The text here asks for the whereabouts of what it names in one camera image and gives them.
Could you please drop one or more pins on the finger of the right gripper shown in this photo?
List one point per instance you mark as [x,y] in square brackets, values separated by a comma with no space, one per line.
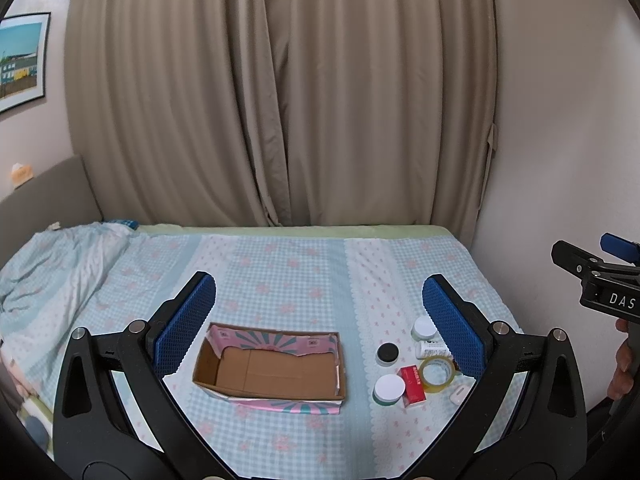
[574,260]
[617,246]

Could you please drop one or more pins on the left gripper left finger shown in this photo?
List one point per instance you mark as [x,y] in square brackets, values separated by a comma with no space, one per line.
[114,417]

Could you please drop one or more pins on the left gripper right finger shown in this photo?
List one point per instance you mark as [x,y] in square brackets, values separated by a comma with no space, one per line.
[525,417]

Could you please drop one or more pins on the white supplement bottle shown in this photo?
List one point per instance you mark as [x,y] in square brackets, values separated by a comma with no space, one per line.
[426,349]

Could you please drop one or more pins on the white lid green jar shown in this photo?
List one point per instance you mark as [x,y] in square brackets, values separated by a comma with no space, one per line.
[388,389]

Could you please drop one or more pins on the person right hand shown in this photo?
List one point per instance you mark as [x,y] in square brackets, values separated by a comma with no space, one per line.
[622,381]

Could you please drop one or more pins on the small white object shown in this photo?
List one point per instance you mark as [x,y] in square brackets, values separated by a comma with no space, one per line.
[458,396]

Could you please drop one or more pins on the yellow tape roll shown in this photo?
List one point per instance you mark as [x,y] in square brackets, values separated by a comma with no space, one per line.
[436,373]

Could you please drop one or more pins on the red small box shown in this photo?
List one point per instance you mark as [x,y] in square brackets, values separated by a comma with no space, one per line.
[414,392]

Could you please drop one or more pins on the checkered floral bedsheet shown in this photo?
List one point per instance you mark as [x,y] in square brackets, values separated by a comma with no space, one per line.
[367,291]

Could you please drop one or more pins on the crumpled light blue blanket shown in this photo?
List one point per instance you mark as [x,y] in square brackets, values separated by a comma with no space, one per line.
[49,281]

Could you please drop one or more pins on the black lid small jar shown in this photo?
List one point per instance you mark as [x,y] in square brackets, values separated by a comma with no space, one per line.
[387,354]

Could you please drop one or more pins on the open cardboard box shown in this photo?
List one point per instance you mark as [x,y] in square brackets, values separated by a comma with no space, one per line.
[287,372]

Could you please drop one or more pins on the grey sofa headboard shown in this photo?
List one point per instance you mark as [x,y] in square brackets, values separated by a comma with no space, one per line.
[63,194]

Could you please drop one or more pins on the orange plush toy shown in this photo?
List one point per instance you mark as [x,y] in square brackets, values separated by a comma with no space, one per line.
[20,174]

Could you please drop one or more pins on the beige curtain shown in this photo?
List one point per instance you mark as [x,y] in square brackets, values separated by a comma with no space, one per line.
[285,112]

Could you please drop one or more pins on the framed picture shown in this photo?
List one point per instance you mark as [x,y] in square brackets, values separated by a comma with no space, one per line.
[23,46]

